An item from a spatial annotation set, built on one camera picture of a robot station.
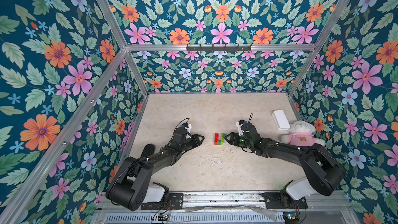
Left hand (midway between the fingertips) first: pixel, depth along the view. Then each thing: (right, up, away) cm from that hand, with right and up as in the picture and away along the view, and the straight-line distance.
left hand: (204, 137), depth 87 cm
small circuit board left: (-19, -35, -16) cm, 43 cm away
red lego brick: (+7, -2, +5) cm, 9 cm away
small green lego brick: (+8, -4, +4) cm, 10 cm away
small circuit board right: (+42, -34, -16) cm, 56 cm away
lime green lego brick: (+10, -2, +5) cm, 12 cm away
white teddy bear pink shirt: (+57, +2, +1) cm, 57 cm away
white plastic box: (+49, +9, +12) cm, 52 cm away
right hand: (+13, 0, +1) cm, 13 cm away
